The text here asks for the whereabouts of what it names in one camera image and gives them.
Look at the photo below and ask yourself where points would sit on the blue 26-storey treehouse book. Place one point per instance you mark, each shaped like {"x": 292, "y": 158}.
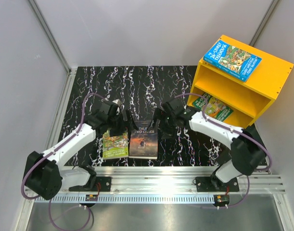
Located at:
{"x": 232, "y": 60}

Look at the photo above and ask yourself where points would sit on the yellow wooden shelf box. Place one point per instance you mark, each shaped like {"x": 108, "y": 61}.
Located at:
{"x": 250, "y": 99}

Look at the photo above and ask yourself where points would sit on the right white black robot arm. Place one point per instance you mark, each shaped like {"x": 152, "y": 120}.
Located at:
{"x": 245, "y": 151}

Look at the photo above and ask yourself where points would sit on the white slotted cable duct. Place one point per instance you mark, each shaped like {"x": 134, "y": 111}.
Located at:
{"x": 135, "y": 199}

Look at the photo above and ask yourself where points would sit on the aluminium rail frame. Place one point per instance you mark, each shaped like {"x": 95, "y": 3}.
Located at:
{"x": 265, "y": 201}

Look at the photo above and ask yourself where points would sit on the dark tale of two cities book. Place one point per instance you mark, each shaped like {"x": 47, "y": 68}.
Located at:
{"x": 144, "y": 141}

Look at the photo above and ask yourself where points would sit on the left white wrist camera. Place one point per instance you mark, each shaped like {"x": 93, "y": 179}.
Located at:
{"x": 118, "y": 102}

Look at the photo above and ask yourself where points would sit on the green 104-storey treehouse book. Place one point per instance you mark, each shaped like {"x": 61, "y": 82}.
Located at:
{"x": 215, "y": 108}

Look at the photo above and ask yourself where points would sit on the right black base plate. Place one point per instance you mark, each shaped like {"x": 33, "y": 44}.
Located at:
{"x": 211, "y": 184}

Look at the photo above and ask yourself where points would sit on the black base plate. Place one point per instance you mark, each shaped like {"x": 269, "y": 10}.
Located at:
{"x": 211, "y": 184}
{"x": 104, "y": 184}

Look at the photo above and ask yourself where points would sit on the black marble pattern mat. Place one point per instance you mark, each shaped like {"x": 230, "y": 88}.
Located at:
{"x": 141, "y": 89}

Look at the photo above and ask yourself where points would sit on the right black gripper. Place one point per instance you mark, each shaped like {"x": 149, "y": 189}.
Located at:
{"x": 159, "y": 114}

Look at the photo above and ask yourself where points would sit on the green 65-storey treehouse book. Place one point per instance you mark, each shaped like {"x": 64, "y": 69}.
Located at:
{"x": 114, "y": 146}

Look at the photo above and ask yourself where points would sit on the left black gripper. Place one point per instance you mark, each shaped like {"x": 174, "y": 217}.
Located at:
{"x": 122, "y": 129}

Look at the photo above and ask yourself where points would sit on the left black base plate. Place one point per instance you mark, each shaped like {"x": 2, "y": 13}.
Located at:
{"x": 104, "y": 184}

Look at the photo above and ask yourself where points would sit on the blue back-cover book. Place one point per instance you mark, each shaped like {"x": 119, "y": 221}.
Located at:
{"x": 222, "y": 72}

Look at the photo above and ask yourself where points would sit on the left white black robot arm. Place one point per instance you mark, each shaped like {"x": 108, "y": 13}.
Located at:
{"x": 44, "y": 173}

